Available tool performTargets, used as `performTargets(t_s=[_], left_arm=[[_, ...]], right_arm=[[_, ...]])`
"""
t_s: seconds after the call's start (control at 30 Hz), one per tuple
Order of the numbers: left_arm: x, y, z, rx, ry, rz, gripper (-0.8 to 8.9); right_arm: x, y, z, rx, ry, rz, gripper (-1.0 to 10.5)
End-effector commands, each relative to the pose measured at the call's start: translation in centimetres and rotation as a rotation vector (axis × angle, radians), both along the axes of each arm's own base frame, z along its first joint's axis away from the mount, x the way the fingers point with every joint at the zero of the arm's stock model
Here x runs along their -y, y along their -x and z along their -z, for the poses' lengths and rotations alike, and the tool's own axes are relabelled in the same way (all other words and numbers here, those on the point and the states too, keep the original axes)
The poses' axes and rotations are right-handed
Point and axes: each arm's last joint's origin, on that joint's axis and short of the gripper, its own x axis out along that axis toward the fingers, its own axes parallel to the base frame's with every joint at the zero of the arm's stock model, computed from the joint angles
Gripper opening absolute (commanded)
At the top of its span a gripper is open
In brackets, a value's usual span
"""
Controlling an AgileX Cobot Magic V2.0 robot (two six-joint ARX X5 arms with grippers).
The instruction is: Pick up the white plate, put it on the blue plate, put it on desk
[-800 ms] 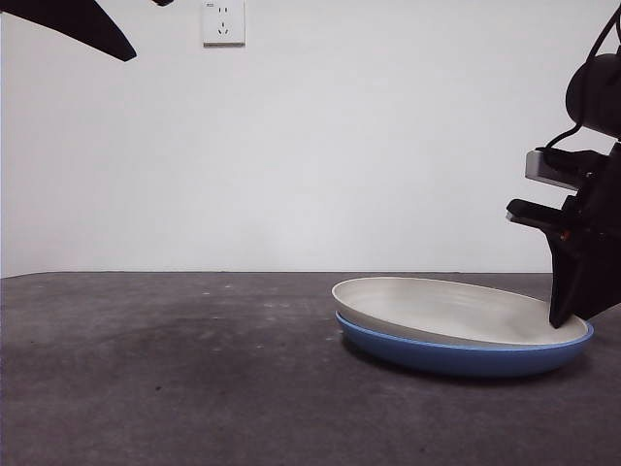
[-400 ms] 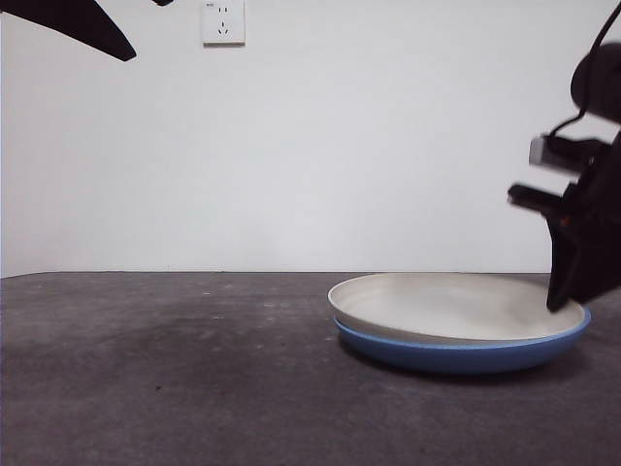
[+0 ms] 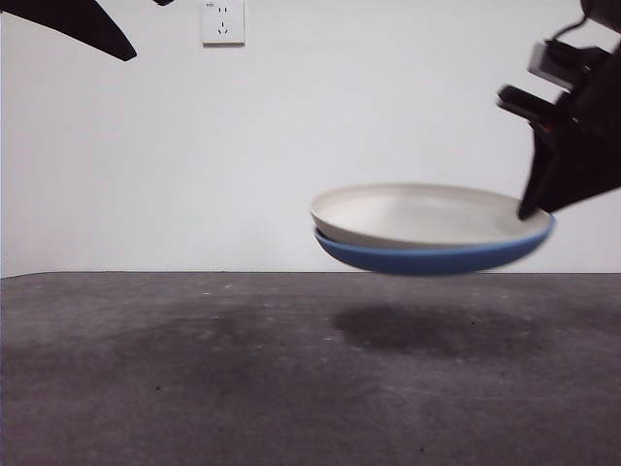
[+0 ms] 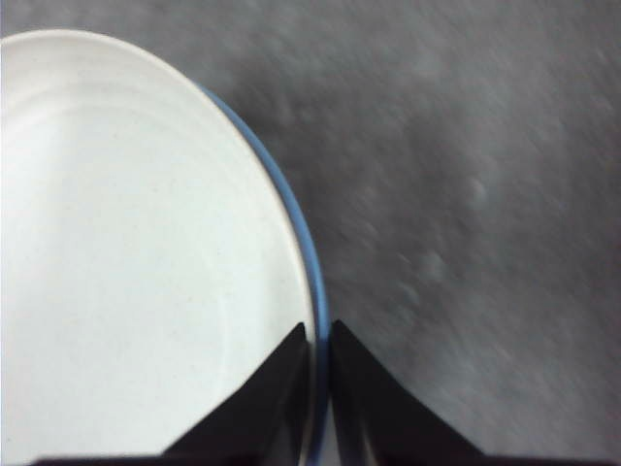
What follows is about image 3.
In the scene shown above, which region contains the white round plate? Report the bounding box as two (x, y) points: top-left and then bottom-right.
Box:
(310, 183), (554, 250)

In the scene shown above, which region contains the blue round plate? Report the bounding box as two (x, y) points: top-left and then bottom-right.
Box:
(313, 213), (558, 278)

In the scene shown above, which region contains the white wall socket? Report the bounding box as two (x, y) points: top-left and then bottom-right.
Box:
(201, 0), (246, 49)

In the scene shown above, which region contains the thin black camera cable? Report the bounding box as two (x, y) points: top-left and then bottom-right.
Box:
(551, 13), (591, 50)

